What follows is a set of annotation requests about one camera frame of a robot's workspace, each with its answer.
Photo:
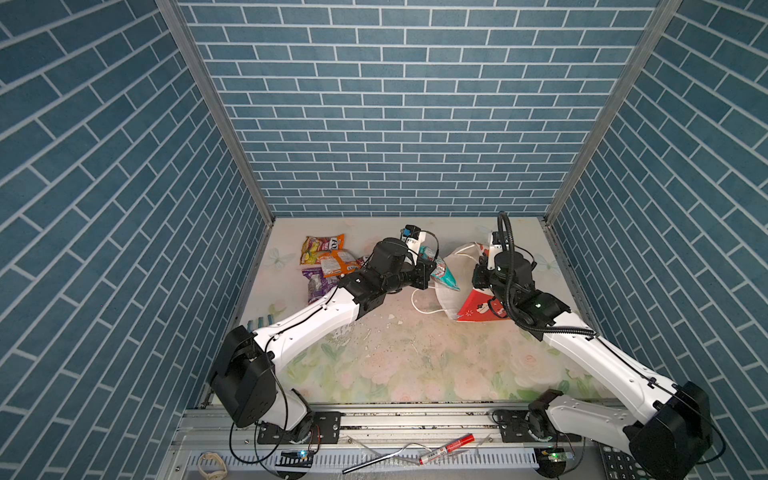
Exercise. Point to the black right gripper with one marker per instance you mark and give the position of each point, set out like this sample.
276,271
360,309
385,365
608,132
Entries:
478,279

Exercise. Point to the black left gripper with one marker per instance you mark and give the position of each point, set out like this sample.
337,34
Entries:
422,272

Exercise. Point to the red white paper bag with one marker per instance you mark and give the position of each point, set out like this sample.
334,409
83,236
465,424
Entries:
467,304

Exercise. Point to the purple snack packet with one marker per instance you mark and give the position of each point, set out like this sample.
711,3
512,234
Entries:
318,284

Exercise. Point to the teal red snack packet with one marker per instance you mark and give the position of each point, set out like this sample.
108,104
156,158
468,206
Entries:
441,274

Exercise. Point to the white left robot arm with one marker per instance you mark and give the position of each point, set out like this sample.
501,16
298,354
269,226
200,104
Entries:
243,375

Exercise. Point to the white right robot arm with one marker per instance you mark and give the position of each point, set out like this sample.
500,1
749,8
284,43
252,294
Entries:
664,425

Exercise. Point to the red marker pen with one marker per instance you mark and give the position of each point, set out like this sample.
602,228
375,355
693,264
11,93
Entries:
446,449

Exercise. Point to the metal rod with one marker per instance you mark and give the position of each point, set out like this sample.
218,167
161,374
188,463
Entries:
397,455

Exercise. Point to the black calculator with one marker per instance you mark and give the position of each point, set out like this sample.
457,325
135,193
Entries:
619,465

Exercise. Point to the beige rubber band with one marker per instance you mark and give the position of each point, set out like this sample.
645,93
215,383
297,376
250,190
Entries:
211,466

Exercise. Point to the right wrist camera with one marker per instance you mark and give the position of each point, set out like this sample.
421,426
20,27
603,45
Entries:
504,261

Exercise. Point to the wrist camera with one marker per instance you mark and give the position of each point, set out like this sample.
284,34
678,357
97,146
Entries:
504,261
414,237

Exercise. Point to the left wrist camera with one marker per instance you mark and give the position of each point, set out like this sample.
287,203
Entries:
414,237

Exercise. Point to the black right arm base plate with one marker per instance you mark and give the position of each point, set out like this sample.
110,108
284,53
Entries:
514,427

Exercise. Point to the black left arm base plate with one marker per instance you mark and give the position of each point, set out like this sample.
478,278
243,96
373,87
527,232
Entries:
318,426

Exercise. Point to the aluminium front rail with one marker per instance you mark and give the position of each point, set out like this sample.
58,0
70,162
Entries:
368,430

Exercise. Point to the aluminium corner frame post right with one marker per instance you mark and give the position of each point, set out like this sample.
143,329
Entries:
657,24

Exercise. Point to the aluminium corner frame post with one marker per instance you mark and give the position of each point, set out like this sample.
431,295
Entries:
173,17
657,24

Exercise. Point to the aluminium corner frame post left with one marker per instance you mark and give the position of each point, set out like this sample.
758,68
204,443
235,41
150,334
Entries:
173,17

